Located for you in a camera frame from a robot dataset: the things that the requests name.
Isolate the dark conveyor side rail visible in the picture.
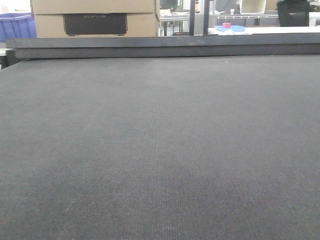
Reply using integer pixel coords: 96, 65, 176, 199
6, 32, 320, 59

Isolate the white plastic tub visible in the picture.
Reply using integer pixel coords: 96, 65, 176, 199
239, 0, 267, 15

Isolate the black office chair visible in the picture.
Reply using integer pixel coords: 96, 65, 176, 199
276, 0, 310, 27

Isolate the black vertical post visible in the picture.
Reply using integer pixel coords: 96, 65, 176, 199
189, 0, 211, 36

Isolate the white background table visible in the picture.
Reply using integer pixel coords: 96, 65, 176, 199
208, 26, 320, 35

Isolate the red tape roll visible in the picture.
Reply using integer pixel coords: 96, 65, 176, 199
222, 22, 232, 29

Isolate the dark grey conveyor belt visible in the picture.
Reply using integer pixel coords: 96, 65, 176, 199
0, 55, 320, 240

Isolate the blue flat tray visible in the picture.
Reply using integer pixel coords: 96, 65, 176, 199
215, 25, 246, 33

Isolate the lower cardboard box black label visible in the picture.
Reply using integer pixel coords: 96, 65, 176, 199
34, 13, 159, 38

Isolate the upper cardboard box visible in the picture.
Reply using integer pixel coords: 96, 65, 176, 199
31, 0, 160, 15

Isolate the blue plastic crate far left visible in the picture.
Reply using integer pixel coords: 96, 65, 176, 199
0, 12, 37, 43

